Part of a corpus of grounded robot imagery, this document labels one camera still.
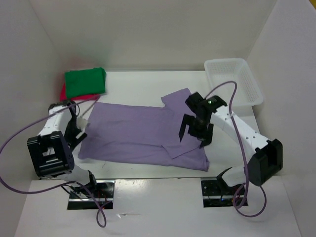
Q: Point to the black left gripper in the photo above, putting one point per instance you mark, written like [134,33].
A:
[71,140]

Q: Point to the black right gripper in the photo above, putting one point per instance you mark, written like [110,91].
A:
[206,134]

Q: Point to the red t shirt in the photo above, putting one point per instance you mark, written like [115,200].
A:
[81,90]

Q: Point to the lavender t shirt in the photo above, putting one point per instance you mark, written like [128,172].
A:
[143,134]

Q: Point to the green t shirt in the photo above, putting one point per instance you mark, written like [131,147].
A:
[91,75]

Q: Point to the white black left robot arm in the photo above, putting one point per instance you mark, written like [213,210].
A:
[52,149]

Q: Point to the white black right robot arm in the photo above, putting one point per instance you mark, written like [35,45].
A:
[264,157]

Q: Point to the white plastic basket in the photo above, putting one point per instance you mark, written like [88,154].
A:
[248,93]

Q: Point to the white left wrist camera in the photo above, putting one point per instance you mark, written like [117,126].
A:
[81,125]

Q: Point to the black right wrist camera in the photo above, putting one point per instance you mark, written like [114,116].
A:
[199,105]

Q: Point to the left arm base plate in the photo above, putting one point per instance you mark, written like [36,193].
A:
[80,199]

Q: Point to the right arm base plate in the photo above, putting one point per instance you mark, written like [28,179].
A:
[214,196]

